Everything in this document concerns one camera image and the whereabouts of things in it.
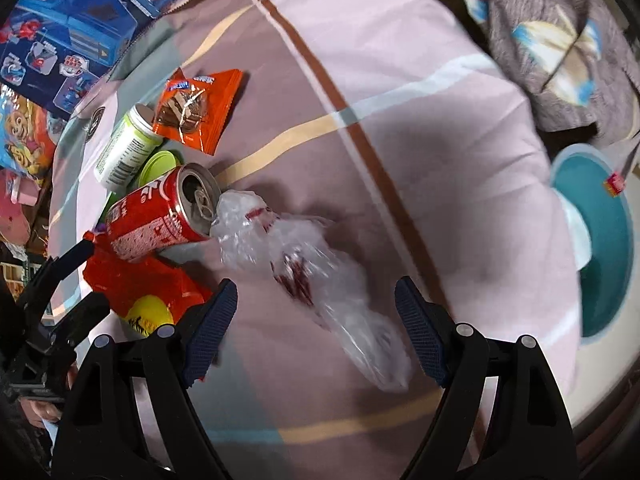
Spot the pink grey checked tablecloth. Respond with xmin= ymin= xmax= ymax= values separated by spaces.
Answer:
xmin=47 ymin=0 xmax=593 ymax=480

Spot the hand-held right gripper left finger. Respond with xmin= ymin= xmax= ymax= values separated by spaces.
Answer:
xmin=50 ymin=278 xmax=238 ymax=480

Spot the yellow-green round lid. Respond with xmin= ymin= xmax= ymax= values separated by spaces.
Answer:
xmin=137 ymin=151 xmax=182 ymax=187

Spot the white green canister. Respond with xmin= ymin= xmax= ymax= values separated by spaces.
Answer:
xmin=94 ymin=104 xmax=165 ymax=191

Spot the person's left hand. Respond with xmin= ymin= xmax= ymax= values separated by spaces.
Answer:
xmin=22 ymin=399 xmax=62 ymax=429

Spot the clear plastic bag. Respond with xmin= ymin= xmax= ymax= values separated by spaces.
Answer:
xmin=210 ymin=190 xmax=416 ymax=393

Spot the small pink box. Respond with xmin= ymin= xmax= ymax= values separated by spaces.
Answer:
xmin=0 ymin=170 xmax=41 ymax=207

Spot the red soda can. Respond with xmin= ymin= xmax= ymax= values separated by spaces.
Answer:
xmin=105 ymin=162 xmax=221 ymax=263

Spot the orange snack packet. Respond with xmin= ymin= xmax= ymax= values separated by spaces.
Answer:
xmin=151 ymin=68 xmax=244 ymax=156

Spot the red snack bag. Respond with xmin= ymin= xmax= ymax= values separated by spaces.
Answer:
xmin=82 ymin=240 xmax=213 ymax=338

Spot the grey patterned cloth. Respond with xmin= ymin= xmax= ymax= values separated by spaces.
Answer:
xmin=457 ymin=0 xmax=640 ymax=147

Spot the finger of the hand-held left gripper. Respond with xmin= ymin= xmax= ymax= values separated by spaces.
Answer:
xmin=34 ymin=291 xmax=112 ymax=357
xmin=17 ymin=240 xmax=97 ymax=312

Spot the cartoon puppy gift bag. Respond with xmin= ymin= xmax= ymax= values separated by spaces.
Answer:
xmin=0 ymin=85 xmax=62 ymax=181

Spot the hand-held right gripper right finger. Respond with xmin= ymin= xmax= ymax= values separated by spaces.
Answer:
xmin=395 ymin=276 xmax=578 ymax=480

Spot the blue toy box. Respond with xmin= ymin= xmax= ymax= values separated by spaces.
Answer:
xmin=0 ymin=0 xmax=196 ymax=121

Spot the teal plastic bucket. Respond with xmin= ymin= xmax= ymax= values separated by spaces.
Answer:
xmin=550 ymin=144 xmax=633 ymax=343

